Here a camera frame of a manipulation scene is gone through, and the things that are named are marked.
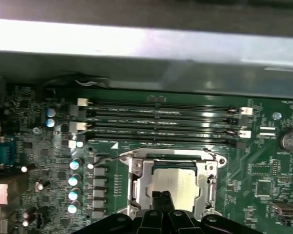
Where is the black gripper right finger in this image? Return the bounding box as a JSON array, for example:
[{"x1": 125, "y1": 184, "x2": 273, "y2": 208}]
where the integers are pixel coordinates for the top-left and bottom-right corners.
[{"x1": 162, "y1": 191, "x2": 258, "y2": 234}]

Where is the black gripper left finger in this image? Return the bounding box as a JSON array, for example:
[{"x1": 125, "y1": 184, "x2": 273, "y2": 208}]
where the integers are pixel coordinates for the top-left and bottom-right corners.
[{"x1": 75, "y1": 192, "x2": 167, "y2": 234}]

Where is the metal socket cover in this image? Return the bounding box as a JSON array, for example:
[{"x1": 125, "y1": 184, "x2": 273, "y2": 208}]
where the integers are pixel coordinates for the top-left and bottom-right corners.
[{"x1": 128, "y1": 158, "x2": 218, "y2": 215}]

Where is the silver-topped CPU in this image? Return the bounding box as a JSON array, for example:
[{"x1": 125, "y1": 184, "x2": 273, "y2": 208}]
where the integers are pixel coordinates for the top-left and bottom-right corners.
[{"x1": 144, "y1": 160, "x2": 203, "y2": 213}]

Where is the wire locking lever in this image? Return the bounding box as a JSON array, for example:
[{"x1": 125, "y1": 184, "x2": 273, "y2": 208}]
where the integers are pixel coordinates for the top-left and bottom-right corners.
[{"x1": 94, "y1": 153, "x2": 134, "y2": 169}]

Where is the CPU socket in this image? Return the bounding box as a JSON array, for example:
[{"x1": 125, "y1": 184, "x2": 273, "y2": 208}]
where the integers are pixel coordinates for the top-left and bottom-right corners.
[{"x1": 119, "y1": 147, "x2": 227, "y2": 220}]

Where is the green motherboard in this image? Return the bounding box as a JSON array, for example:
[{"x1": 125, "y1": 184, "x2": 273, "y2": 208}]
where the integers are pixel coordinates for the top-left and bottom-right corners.
[{"x1": 4, "y1": 85, "x2": 293, "y2": 234}]

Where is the internal USB port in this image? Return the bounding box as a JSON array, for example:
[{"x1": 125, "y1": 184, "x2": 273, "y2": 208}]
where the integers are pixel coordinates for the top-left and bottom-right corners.
[{"x1": 270, "y1": 201, "x2": 293, "y2": 217}]

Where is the round coin cell battery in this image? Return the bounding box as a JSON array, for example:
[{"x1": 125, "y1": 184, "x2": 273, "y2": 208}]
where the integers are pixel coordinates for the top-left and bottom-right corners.
[{"x1": 280, "y1": 129, "x2": 293, "y2": 154}]

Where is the blue port connector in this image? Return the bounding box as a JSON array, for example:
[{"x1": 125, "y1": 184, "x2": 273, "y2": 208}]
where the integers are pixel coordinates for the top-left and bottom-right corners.
[{"x1": 0, "y1": 136, "x2": 18, "y2": 173}]

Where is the black PC case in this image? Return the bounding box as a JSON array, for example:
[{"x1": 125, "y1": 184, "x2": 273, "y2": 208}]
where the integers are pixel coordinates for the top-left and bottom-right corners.
[{"x1": 0, "y1": 0, "x2": 293, "y2": 234}]

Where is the thin fan wire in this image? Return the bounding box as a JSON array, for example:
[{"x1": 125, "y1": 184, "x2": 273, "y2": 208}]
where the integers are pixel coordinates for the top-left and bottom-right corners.
[{"x1": 40, "y1": 73, "x2": 110, "y2": 88}]

